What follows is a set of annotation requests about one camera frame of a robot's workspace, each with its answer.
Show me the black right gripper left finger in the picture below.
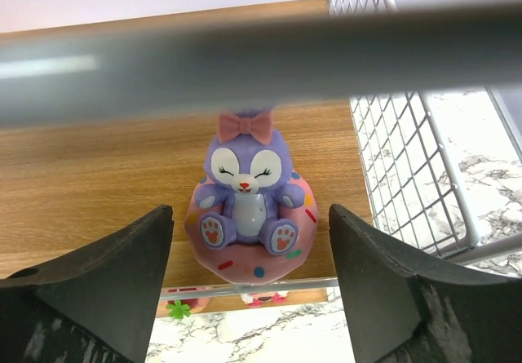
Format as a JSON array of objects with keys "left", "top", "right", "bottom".
[{"left": 1, "top": 206, "right": 174, "bottom": 362}]

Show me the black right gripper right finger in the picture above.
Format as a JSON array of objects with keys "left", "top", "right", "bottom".
[{"left": 329, "top": 204, "right": 521, "bottom": 362}]

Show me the white wire wooden shelf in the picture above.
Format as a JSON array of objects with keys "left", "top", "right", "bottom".
[{"left": 1, "top": 0, "right": 521, "bottom": 277}]

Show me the pink strawberry cake toy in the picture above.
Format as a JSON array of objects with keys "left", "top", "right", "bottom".
[{"left": 240, "top": 290, "right": 288, "bottom": 308}]

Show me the purple bunny pink donut toy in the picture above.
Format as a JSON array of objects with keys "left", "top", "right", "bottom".
[{"left": 185, "top": 108, "right": 319, "bottom": 286}]

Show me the pink bear green flower toy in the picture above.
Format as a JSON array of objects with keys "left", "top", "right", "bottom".
[{"left": 160, "top": 297, "right": 210, "bottom": 320}]

